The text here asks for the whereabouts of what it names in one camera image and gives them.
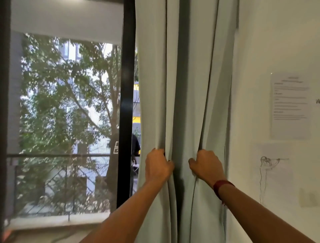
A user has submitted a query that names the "person's right hand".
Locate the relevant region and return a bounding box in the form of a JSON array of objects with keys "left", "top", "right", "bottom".
[{"left": 188, "top": 149, "right": 227, "bottom": 188}]

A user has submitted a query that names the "person's left hand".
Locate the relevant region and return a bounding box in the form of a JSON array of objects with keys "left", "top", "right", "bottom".
[{"left": 145, "top": 148, "right": 175, "bottom": 186}]

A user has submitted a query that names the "light teal curtain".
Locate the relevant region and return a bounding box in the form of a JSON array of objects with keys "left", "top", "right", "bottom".
[{"left": 134, "top": 0, "right": 240, "bottom": 243}]

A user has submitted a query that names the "person's left forearm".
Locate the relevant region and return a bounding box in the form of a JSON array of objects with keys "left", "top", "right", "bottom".
[{"left": 80, "top": 180, "right": 170, "bottom": 243}]

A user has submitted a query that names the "person's right forearm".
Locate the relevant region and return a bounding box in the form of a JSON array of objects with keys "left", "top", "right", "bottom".
[{"left": 217, "top": 184, "right": 315, "bottom": 243}]

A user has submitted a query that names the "red wrist thread band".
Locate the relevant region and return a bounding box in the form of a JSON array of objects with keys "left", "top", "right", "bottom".
[{"left": 213, "top": 180, "right": 236, "bottom": 206}]

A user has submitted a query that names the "white figure sketch sheet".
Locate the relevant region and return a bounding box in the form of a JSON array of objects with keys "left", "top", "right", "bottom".
[{"left": 252, "top": 143, "right": 294, "bottom": 208}]

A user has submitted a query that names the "printed white paper notice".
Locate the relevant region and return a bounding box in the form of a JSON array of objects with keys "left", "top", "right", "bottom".
[{"left": 271, "top": 73, "right": 311, "bottom": 140}]

